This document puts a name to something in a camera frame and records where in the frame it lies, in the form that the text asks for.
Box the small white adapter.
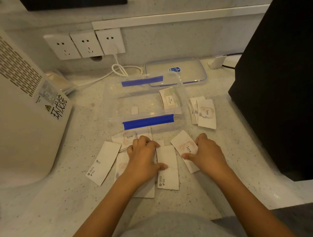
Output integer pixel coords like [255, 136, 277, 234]
[208, 55, 227, 70]

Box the white wall trim strip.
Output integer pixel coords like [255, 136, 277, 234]
[91, 4, 270, 31]

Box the person's grey garment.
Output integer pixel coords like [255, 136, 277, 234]
[112, 211, 245, 237]

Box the clear container lid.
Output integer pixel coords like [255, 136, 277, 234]
[145, 57, 207, 87]

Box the black flat panel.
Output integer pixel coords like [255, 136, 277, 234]
[19, 0, 128, 12]

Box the large black appliance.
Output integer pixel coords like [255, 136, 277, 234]
[228, 0, 313, 182]

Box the white wall socket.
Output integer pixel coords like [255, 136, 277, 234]
[69, 30, 104, 59]
[43, 34, 82, 60]
[95, 28, 126, 56]

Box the stack of white paper sleeves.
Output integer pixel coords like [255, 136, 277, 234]
[187, 96, 217, 130]
[158, 87, 183, 115]

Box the person's right forearm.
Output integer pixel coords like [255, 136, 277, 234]
[211, 168, 297, 237]

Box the person's left forearm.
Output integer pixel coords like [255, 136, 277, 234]
[73, 174, 153, 237]

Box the white paper sleeve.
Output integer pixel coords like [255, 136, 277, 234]
[111, 131, 153, 152]
[156, 146, 178, 170]
[157, 168, 179, 191]
[170, 130, 200, 174]
[114, 151, 156, 199]
[86, 141, 122, 186]

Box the clear plastic bag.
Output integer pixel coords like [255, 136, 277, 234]
[45, 71, 77, 96]

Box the person's right hand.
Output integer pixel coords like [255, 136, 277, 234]
[182, 133, 231, 180]

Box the clear container with blue clips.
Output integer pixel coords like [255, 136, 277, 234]
[104, 71, 188, 134]

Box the white plug with cable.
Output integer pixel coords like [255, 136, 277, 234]
[73, 43, 144, 89]

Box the black cable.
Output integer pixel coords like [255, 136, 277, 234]
[222, 52, 243, 70]

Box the white vented appliance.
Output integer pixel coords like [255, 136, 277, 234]
[0, 29, 73, 189]

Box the person's left hand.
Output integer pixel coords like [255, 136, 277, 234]
[122, 135, 169, 187]

